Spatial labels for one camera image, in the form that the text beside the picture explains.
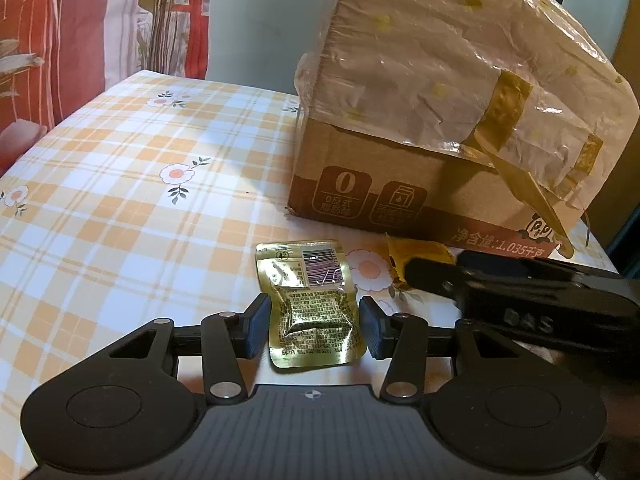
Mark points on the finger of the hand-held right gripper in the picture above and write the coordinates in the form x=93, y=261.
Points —
x=500, y=264
x=435, y=277

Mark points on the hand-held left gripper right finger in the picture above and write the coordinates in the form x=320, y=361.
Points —
x=375, y=330

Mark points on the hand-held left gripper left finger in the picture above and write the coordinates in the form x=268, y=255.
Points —
x=255, y=327

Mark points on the small yellow snack packet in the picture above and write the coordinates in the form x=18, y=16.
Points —
x=415, y=250

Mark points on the gold foil snack packet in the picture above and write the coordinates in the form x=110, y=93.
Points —
x=310, y=330

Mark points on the cardboard box with plastic liner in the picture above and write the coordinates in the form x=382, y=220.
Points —
x=400, y=85

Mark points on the checkered floral tablecloth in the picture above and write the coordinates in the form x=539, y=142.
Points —
x=125, y=210

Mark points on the printed backdrop cloth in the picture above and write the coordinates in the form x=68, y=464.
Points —
x=75, y=35

